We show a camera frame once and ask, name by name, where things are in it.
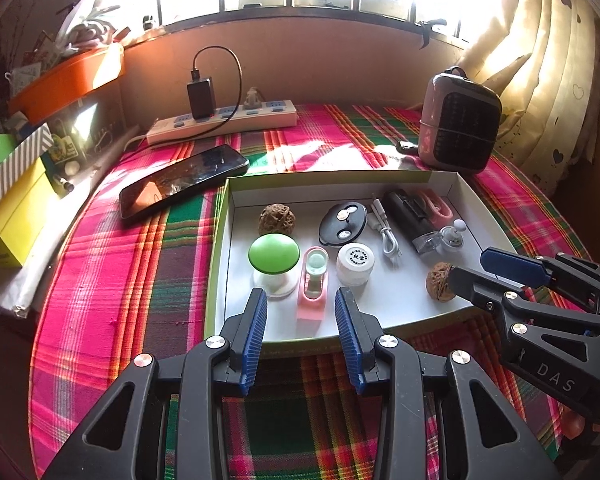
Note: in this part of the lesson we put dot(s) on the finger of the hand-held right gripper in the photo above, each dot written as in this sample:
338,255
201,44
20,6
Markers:
472,287
515,266

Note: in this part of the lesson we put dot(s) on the pink clip case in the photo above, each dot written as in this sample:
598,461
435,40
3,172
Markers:
437,205

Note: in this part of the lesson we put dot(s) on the dried red branches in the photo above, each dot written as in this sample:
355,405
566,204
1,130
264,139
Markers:
0,50

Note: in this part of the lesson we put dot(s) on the pink plaid blanket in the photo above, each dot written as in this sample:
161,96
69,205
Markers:
130,285

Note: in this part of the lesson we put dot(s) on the grey portable heater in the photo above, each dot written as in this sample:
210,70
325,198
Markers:
462,125

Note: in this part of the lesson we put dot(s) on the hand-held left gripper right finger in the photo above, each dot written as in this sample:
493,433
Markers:
350,340

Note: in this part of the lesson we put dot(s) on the papers and plants in tray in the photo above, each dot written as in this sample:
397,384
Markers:
80,25

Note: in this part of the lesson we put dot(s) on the brown walnut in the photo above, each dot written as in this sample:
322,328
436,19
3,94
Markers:
442,282
277,220

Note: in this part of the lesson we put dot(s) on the black smartphone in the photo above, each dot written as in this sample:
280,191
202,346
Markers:
180,182

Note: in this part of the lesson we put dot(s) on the small decorated picture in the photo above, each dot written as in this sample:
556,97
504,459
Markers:
62,150

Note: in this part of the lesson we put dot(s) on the person's right hand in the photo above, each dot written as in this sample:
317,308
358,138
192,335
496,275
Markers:
576,425

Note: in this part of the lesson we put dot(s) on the black window latch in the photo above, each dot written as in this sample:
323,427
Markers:
427,30

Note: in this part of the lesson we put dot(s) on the green domed white container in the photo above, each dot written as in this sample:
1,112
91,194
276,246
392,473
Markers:
274,257

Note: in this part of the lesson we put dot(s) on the small white plug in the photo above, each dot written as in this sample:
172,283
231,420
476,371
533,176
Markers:
252,98

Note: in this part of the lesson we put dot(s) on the white power strip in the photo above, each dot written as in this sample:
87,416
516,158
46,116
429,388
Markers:
220,122

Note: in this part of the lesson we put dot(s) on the green and white cardboard box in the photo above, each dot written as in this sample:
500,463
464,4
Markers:
410,290

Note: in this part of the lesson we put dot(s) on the small white disc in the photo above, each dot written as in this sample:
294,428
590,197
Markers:
460,224

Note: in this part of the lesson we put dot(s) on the cream heart print curtain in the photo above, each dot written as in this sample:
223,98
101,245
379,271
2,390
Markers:
565,75

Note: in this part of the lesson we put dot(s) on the yellow cardboard box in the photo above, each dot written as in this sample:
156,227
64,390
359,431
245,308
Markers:
10,220

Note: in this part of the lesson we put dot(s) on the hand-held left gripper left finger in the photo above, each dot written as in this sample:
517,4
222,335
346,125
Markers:
254,340

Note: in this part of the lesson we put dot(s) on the pink case with green circle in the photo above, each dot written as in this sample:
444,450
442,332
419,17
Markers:
312,285

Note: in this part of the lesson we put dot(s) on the striped gift box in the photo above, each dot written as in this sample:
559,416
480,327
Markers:
20,170

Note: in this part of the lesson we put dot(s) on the black cylindrical device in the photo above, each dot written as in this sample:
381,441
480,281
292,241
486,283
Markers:
410,215

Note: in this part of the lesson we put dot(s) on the black charger adapter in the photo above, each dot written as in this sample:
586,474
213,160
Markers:
201,100

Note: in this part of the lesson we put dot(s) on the white jar with printed lid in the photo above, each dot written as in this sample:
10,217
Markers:
355,262

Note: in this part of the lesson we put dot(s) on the black oval lid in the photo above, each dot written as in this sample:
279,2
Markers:
342,225

